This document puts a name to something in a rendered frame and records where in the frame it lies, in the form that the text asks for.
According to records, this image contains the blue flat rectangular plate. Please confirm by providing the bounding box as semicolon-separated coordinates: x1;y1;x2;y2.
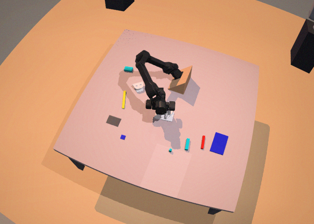
210;132;229;155

